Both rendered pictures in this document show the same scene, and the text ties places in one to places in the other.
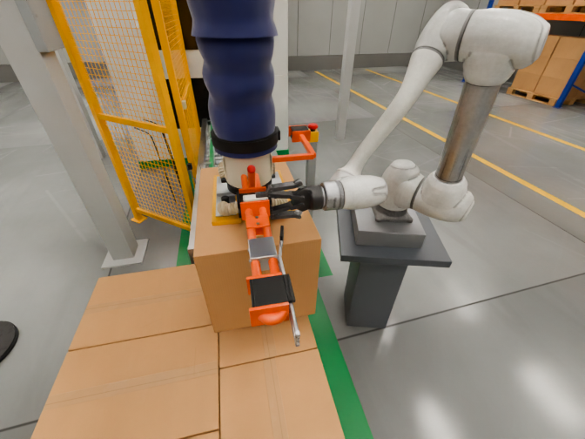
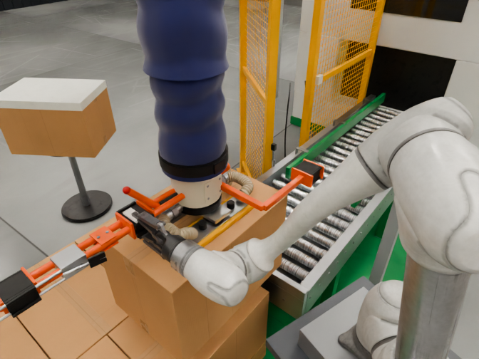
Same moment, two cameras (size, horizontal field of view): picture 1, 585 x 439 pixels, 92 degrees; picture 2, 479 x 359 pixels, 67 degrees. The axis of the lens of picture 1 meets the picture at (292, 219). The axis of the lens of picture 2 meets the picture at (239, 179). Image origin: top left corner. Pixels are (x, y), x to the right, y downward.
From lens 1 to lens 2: 0.89 m
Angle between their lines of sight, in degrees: 42
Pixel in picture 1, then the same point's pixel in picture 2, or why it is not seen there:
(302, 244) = (157, 284)
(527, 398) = not seen: outside the picture
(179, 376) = (87, 314)
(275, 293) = (8, 290)
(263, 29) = (177, 73)
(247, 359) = (125, 348)
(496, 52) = (405, 216)
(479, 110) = (415, 289)
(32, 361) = not seen: hidden behind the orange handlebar
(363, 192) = (197, 278)
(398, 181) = (369, 310)
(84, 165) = not seen: hidden behind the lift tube
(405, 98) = (306, 204)
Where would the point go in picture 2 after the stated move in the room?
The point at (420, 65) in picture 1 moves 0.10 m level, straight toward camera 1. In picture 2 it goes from (338, 172) to (291, 181)
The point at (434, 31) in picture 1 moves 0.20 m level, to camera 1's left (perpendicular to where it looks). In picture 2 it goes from (378, 135) to (299, 100)
